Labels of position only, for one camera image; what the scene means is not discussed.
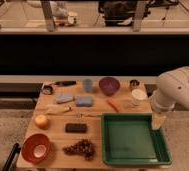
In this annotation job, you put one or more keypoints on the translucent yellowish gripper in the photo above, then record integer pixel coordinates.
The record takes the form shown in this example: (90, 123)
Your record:
(157, 121)

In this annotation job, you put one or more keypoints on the yellow apple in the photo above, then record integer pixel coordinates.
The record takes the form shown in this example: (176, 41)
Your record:
(41, 121)

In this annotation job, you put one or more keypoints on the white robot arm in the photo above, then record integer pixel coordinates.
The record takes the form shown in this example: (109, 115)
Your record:
(172, 87)

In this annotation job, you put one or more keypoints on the purple bowl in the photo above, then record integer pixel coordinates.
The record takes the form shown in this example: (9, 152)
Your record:
(109, 85)

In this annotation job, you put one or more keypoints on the red bowl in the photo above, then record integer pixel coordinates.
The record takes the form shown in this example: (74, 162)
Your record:
(36, 148)

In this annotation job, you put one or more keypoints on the green plastic tray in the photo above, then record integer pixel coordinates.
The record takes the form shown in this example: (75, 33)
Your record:
(129, 140)

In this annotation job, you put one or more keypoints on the white plastic cup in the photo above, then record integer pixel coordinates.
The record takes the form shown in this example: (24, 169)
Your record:
(138, 96)

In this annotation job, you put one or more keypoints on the small dark metal tin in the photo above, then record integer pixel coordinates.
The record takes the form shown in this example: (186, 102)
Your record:
(134, 83)

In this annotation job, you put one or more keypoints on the bunch of dark grapes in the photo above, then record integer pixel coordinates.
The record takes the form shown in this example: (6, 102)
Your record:
(83, 148)

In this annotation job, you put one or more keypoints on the blue sponge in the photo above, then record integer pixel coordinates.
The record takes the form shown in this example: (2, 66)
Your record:
(84, 101)

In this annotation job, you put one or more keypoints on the blue-grey cup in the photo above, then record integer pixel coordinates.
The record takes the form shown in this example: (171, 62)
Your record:
(87, 85)

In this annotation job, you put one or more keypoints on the black rectangular block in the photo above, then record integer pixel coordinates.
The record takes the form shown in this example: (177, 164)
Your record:
(76, 128)

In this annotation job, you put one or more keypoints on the wooden table board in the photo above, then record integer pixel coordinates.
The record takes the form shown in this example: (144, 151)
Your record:
(91, 116)

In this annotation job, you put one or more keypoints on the grey-blue cloth piece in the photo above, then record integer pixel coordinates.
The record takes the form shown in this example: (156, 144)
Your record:
(64, 98)

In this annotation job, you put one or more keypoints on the beige wooden brush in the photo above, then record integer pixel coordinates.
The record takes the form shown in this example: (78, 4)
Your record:
(57, 110)

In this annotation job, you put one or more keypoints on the black bar at table edge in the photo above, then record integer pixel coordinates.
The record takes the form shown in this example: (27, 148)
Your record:
(15, 150)

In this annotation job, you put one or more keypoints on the black handled knife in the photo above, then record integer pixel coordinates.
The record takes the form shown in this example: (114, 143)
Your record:
(65, 83)

